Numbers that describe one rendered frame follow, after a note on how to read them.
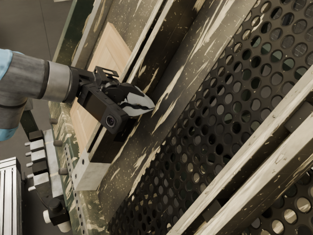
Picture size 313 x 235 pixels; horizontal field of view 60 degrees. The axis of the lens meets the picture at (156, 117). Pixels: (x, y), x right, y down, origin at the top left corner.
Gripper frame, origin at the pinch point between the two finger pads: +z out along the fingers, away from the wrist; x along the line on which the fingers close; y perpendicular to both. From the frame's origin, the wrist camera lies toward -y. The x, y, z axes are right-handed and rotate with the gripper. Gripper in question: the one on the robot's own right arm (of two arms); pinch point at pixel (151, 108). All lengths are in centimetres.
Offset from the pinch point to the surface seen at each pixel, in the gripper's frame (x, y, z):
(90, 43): 10, 53, 0
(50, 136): 57, 50, -2
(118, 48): -0.8, 29.4, 0.2
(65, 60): 31, 77, 1
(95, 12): -2, 54, -2
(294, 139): -19.4, -31.7, -4.5
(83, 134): 32.5, 25.6, 0.3
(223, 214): -5.0, -31.9, -4.5
